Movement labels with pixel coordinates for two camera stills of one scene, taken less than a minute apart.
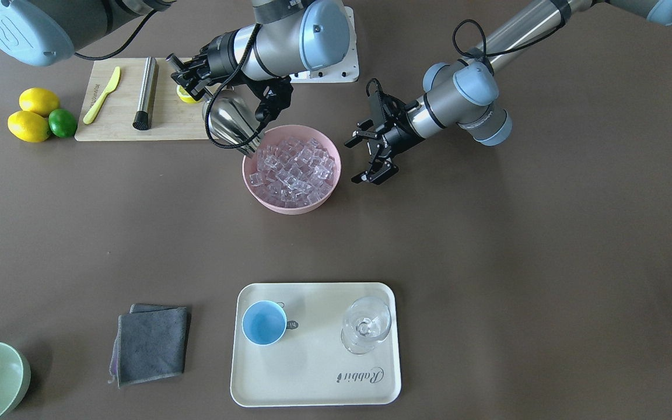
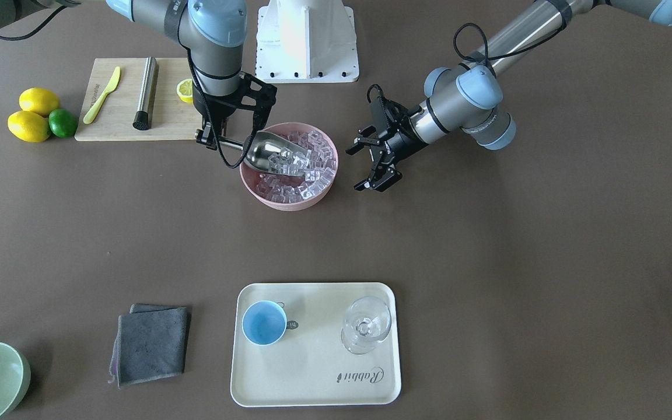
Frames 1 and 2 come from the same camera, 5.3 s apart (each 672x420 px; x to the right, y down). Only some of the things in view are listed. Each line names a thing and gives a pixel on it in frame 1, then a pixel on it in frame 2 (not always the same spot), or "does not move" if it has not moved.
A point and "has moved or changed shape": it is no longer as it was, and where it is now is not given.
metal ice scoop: (231, 120) has moved or changed shape
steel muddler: (142, 119) does not move
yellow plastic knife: (112, 86) does not move
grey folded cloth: (150, 343) does not move
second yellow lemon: (28, 126) does not move
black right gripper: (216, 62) → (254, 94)
